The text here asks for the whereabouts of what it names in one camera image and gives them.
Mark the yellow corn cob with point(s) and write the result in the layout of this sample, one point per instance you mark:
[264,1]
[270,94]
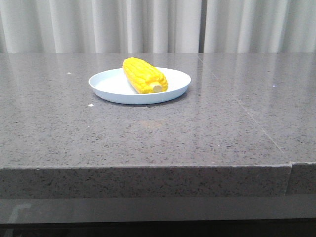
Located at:
[144,77]

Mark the light blue round plate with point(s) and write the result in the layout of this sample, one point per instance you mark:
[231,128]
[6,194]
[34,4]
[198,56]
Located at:
[112,85]

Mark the white pleated curtain right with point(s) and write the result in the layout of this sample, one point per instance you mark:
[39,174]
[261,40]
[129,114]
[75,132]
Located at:
[243,26]

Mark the white pleated curtain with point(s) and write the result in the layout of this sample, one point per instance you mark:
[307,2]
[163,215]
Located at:
[243,26]
[100,26]

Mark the white pleated curtain left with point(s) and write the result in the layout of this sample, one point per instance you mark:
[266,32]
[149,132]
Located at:
[100,26]

